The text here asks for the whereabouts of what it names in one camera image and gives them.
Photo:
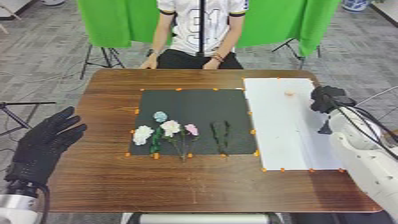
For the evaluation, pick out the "cream flower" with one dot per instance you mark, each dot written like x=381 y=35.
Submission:
x=171 y=128

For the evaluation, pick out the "green sprig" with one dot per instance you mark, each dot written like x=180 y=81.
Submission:
x=221 y=136

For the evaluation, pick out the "white flower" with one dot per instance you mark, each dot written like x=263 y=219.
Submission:
x=142 y=135

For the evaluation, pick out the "person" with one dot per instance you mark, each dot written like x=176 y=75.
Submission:
x=196 y=30

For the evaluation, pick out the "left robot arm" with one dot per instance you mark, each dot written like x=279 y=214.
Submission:
x=18 y=206

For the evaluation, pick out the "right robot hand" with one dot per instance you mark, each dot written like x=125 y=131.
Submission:
x=329 y=96

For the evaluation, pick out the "pale grey bar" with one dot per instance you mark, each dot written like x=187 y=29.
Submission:
x=201 y=219

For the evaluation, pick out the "black upright pole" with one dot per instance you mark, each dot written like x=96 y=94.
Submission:
x=201 y=26

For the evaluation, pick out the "blue flower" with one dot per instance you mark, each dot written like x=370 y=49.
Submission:
x=160 y=116

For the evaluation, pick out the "blue and white vase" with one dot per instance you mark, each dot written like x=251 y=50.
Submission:
x=356 y=5

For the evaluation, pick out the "black cloth stand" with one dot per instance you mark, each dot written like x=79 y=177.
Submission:
x=295 y=50
x=107 y=58

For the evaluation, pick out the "black tripod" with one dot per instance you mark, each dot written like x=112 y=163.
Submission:
x=18 y=116

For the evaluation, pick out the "pink flower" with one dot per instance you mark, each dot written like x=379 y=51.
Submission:
x=190 y=129

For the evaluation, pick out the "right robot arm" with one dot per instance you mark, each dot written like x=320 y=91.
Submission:
x=366 y=160

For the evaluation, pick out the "dark mat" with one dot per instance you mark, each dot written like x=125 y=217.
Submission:
x=196 y=106

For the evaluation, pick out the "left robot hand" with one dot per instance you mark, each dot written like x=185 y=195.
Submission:
x=47 y=146

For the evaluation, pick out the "white sheet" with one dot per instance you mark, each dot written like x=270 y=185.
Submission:
x=283 y=126

